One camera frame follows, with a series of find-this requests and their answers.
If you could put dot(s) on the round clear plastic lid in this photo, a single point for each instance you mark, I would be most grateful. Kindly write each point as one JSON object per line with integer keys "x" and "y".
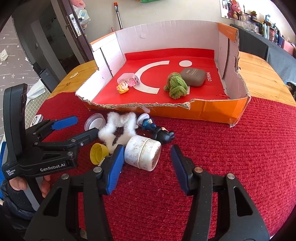
{"x": 97, "y": 120}

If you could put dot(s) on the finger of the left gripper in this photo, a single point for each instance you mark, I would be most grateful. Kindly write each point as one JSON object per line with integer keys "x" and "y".
{"x": 75, "y": 142}
{"x": 43, "y": 129}

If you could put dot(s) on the dark blue figurine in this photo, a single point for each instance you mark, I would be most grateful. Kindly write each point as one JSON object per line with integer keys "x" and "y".
{"x": 158, "y": 133}

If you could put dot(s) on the white device on table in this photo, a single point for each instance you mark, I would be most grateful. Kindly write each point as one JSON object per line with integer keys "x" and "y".
{"x": 37, "y": 119}

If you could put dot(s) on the orange cardboard box tray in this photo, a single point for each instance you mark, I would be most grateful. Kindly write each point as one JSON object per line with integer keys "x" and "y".
{"x": 109, "y": 54}

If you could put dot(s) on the small clear plastic box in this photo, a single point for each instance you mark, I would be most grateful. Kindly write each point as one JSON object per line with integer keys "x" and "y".
{"x": 130, "y": 78}

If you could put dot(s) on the white fluffy star hair clip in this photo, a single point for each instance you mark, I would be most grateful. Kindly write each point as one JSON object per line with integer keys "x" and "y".
{"x": 119, "y": 129}

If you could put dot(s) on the person's left hand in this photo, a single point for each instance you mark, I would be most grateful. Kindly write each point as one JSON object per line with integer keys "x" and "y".
{"x": 19, "y": 183}

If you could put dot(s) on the green plush toy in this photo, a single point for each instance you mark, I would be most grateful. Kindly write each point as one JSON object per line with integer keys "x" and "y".
{"x": 176, "y": 86}

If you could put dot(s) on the dark cloth side table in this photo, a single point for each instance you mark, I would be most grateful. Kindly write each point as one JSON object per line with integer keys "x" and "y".
{"x": 280, "y": 60}

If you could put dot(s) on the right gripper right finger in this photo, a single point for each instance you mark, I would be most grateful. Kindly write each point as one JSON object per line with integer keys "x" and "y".
{"x": 237, "y": 216}

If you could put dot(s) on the white cream jar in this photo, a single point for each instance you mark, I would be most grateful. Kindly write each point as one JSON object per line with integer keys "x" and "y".
{"x": 142, "y": 152}

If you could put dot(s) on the red miniso bag liner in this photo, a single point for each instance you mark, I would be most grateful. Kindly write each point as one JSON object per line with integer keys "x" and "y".
{"x": 165, "y": 62}

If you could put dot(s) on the yellow pink doll figurine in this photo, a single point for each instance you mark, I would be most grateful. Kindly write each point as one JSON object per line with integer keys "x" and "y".
{"x": 124, "y": 85}

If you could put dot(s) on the orange tipped mop handle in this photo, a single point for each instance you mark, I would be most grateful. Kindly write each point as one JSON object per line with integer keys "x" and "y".
{"x": 118, "y": 15}

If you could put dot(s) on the dark brown door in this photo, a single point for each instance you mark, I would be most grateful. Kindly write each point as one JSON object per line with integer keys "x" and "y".
{"x": 74, "y": 28}

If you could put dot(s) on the pink bunny plush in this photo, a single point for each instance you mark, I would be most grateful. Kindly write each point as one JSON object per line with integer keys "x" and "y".
{"x": 234, "y": 10}

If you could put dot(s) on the brown eye shadow case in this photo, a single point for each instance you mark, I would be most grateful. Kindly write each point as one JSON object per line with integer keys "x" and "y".
{"x": 193, "y": 76}

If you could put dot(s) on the red knitted table cloth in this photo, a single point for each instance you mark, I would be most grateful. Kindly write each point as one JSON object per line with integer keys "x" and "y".
{"x": 259, "y": 151}

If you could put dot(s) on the yellow bottle cap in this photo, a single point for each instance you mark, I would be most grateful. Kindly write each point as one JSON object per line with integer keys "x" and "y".
{"x": 98, "y": 153}

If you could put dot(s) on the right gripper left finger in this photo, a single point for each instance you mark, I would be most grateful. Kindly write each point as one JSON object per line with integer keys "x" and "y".
{"x": 57, "y": 217}

